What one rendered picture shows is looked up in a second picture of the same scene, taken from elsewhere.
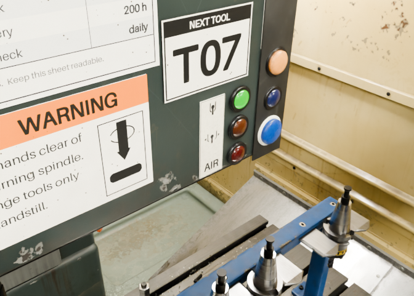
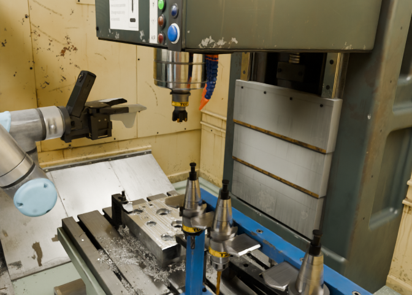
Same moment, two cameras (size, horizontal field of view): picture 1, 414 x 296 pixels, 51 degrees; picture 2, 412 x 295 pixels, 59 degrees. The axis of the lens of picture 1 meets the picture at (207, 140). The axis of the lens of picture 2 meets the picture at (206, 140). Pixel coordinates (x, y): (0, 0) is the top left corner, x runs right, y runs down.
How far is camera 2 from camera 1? 0.96 m
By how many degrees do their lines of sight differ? 84
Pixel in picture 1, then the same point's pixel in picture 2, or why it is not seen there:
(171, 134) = (143, 10)
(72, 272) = not seen: hidden behind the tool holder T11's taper
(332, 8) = not seen: outside the picture
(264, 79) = not seen: outside the picture
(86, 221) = (125, 34)
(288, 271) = (236, 245)
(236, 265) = (238, 215)
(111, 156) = (130, 10)
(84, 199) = (125, 24)
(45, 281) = (301, 245)
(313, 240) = (283, 269)
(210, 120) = (152, 10)
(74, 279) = not seen: hidden behind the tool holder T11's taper
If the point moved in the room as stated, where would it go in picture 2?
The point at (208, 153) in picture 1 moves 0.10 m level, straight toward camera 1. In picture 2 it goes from (152, 29) to (104, 27)
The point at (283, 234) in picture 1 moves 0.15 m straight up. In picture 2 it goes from (283, 244) to (292, 171)
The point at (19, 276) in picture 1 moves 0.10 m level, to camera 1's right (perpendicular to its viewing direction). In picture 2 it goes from (289, 219) to (293, 233)
